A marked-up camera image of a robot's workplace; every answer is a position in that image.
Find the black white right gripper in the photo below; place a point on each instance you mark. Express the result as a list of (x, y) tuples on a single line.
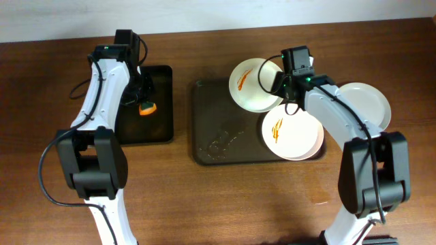
[(289, 96)]

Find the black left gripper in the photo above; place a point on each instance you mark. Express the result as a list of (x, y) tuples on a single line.
[(142, 94)]

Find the green orange sponge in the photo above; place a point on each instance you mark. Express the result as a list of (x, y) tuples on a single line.
[(147, 108)]

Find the white plate back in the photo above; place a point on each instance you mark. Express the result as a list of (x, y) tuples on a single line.
[(245, 89)]

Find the white plate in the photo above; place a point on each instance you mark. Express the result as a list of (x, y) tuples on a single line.
[(291, 133), (369, 101), (245, 89)]

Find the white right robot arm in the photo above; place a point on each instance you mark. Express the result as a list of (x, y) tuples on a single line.
[(374, 175)]

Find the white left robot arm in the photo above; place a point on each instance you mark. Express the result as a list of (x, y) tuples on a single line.
[(93, 162)]

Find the small black tray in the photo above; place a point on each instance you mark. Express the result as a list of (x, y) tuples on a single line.
[(132, 129)]

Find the large brown tray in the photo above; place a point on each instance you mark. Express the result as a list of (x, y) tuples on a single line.
[(224, 133)]

